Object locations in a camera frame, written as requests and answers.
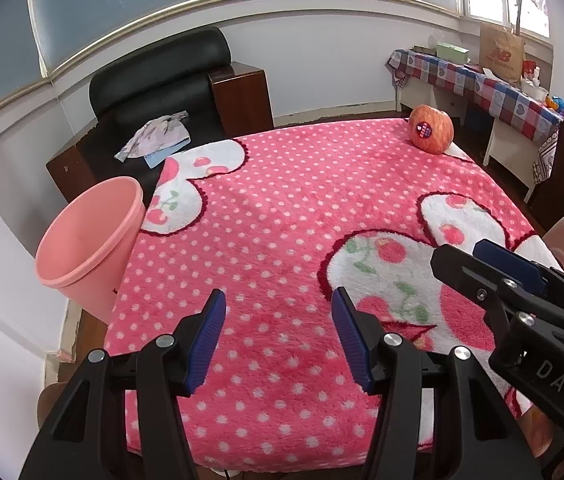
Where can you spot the pink plastic bucket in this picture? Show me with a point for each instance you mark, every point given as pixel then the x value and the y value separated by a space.
pixel 87 240

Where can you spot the light blue paper sheet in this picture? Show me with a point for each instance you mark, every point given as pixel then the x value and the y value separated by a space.
pixel 162 156

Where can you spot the white container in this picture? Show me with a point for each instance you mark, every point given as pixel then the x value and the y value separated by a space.
pixel 534 91

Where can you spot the pink polka dot blanket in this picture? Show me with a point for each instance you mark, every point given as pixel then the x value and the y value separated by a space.
pixel 272 220

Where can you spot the grey flat box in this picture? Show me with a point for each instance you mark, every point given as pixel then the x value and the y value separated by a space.
pixel 424 49

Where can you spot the orange and blue toy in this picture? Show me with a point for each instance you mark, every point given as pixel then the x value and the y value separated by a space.
pixel 556 104

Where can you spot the red apple with sticker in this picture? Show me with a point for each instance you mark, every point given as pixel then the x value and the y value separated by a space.
pixel 436 127

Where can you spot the black leather armchair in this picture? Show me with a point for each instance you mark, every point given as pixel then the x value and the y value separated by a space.
pixel 162 70

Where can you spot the green box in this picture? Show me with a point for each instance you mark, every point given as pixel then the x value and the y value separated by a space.
pixel 451 52

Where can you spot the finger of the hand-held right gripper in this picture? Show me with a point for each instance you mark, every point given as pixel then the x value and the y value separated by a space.
pixel 466 270
pixel 511 265

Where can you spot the white desk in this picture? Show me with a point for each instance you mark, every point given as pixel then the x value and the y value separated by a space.
pixel 506 145

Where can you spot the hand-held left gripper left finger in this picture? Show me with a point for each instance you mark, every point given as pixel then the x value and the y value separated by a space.
pixel 207 345

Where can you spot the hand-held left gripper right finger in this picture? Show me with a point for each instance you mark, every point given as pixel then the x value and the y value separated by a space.
pixel 351 345

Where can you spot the brown paper bag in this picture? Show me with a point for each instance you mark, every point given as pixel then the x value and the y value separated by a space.
pixel 501 55

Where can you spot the patterned white cloth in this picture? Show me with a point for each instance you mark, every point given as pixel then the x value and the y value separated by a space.
pixel 154 135

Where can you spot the dark wooden cabinet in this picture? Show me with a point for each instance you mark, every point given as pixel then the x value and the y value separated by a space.
pixel 561 180

